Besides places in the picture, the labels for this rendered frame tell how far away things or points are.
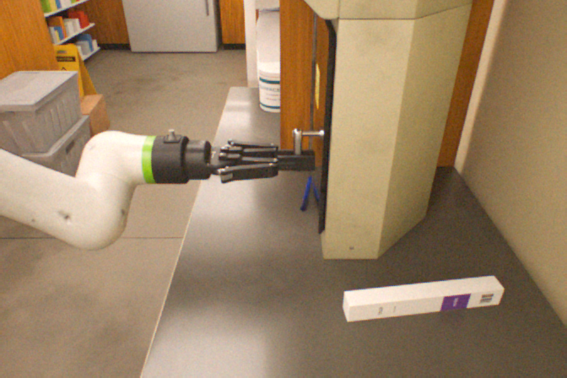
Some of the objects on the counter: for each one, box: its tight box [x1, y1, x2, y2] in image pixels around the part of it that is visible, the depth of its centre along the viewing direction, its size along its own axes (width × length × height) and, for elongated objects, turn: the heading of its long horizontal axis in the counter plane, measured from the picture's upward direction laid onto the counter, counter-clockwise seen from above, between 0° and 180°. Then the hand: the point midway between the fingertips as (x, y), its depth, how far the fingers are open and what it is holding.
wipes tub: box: [259, 62, 280, 112], centre depth 150 cm, size 13×13×15 cm
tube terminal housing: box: [321, 0, 483, 259], centre depth 78 cm, size 25×32×77 cm
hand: (296, 159), depth 78 cm, fingers closed, pressing on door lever
